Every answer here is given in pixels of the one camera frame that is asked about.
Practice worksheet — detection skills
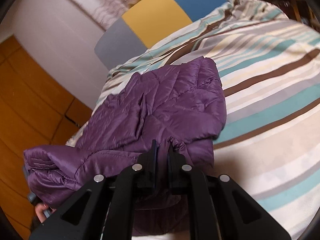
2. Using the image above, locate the purple quilted puffer jacket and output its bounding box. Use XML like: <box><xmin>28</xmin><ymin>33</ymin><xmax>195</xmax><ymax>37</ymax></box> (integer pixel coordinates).
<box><xmin>24</xmin><ymin>57</ymin><xmax>226</xmax><ymax>236</ymax></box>

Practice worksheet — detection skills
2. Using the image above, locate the person's left hand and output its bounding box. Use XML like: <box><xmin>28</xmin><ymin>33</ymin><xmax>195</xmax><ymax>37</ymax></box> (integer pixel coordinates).
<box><xmin>30</xmin><ymin>203</ymin><xmax>56</xmax><ymax>232</ymax></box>

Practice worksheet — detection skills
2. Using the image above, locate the orange wooden wardrobe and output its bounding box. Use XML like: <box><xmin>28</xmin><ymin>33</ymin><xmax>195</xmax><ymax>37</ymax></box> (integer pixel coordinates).
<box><xmin>1</xmin><ymin>36</ymin><xmax>92</xmax><ymax>239</ymax></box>

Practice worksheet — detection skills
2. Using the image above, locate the striped bed duvet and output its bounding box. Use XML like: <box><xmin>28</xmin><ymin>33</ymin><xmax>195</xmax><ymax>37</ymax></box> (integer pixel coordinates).
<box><xmin>65</xmin><ymin>0</ymin><xmax>320</xmax><ymax>240</ymax></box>

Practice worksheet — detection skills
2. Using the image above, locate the grey yellow blue headboard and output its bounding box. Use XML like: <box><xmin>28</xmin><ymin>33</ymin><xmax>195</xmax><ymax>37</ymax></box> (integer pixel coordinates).
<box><xmin>94</xmin><ymin>0</ymin><xmax>227</xmax><ymax>70</ymax></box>

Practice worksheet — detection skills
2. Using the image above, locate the wooden bedside desk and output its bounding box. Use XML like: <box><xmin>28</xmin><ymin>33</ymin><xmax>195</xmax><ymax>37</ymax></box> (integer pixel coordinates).
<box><xmin>265</xmin><ymin>0</ymin><xmax>319</xmax><ymax>31</ymax></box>

